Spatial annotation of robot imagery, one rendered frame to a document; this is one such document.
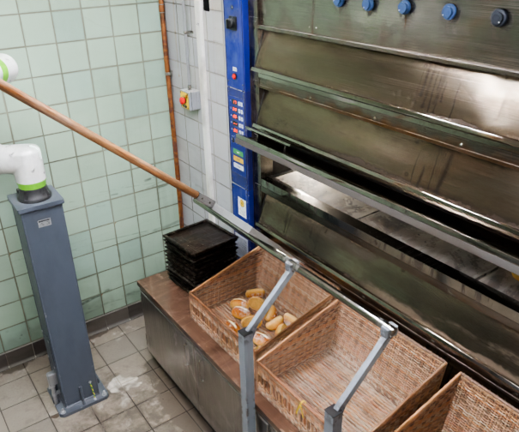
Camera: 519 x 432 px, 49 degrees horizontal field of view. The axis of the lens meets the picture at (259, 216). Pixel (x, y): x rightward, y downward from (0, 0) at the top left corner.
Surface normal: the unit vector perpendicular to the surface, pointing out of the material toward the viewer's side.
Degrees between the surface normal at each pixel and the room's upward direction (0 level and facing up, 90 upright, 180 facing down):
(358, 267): 70
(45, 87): 90
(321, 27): 90
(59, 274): 90
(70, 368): 90
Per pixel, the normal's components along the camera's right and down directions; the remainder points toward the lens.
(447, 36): -0.81, 0.28
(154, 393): -0.02, -0.89
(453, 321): -0.77, -0.04
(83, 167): 0.58, 0.36
